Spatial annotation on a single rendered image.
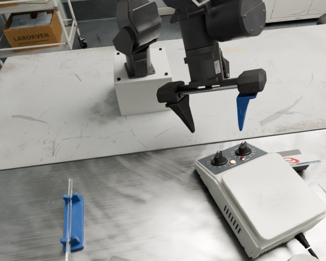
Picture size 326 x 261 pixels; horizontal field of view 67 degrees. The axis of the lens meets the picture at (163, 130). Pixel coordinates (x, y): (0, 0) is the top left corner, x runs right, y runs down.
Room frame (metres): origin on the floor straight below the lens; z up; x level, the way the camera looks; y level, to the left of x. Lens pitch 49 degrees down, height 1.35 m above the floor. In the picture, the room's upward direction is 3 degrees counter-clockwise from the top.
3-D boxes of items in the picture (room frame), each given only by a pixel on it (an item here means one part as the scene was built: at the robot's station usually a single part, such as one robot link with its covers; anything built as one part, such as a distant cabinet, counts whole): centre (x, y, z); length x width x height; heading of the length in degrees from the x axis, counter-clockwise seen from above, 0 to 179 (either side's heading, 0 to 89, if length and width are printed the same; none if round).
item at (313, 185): (0.20, -0.29, 0.91); 0.06 x 0.06 x 0.02
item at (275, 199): (0.18, -0.17, 0.98); 0.12 x 0.12 x 0.01; 20
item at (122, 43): (0.51, 0.04, 1.09); 0.09 x 0.07 x 0.06; 134
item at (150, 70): (0.51, 0.05, 1.04); 0.07 x 0.07 x 0.06; 14
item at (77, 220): (0.18, 0.17, 0.92); 0.10 x 0.03 x 0.04; 10
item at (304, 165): (0.28, -0.26, 0.92); 0.09 x 0.06 x 0.04; 96
